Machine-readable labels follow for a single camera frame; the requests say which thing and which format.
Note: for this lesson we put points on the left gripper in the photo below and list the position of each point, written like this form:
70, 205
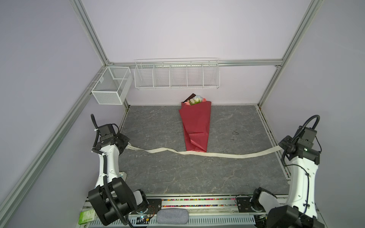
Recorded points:
124, 139

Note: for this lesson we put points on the grey foam pad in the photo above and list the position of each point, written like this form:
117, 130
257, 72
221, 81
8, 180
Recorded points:
173, 216

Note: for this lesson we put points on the green white packet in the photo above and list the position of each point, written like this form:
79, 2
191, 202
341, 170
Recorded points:
87, 216

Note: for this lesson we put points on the red wrapping paper sheet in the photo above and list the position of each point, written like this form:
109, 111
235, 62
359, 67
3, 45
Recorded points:
196, 124

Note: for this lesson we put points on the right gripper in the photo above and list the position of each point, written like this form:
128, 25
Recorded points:
286, 140

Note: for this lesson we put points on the white wire shelf basket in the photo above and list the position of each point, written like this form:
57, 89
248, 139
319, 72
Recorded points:
179, 73

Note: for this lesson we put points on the cream ribbon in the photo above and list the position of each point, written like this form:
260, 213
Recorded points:
218, 155

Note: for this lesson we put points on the white mesh box basket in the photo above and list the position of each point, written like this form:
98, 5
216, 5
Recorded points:
113, 85

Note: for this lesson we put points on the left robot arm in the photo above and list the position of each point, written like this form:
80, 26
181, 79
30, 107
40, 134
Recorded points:
112, 199

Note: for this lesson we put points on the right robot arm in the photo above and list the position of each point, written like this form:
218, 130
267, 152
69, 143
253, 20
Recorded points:
299, 210

